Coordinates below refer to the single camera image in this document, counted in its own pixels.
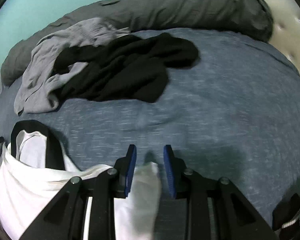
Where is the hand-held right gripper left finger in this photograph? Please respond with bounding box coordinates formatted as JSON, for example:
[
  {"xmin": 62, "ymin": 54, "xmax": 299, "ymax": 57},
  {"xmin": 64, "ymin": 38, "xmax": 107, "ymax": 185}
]
[{"xmin": 19, "ymin": 144, "xmax": 137, "ymax": 240}]

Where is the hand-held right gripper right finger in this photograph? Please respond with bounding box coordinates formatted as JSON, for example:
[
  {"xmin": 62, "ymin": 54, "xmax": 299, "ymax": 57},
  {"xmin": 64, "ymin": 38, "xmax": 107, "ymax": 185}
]
[{"xmin": 164, "ymin": 144, "xmax": 280, "ymax": 240}]

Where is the white polo shirt black collar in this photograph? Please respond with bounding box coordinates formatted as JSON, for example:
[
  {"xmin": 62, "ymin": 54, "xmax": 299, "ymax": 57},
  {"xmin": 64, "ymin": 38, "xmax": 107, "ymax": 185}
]
[{"xmin": 0, "ymin": 120, "xmax": 163, "ymax": 240}]

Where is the grey shirt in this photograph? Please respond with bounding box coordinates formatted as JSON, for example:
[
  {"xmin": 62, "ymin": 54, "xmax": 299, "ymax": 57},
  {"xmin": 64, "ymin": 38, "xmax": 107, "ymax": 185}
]
[{"xmin": 14, "ymin": 17, "xmax": 130, "ymax": 117}]

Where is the dark grey rolled duvet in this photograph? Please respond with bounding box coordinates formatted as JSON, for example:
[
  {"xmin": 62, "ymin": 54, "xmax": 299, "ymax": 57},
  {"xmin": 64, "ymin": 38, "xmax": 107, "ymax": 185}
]
[{"xmin": 0, "ymin": 0, "xmax": 274, "ymax": 87}]

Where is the cream tufted headboard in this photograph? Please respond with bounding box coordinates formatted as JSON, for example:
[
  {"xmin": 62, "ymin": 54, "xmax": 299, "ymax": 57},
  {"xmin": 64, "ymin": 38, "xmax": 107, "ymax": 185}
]
[{"xmin": 240, "ymin": 0, "xmax": 300, "ymax": 77}]

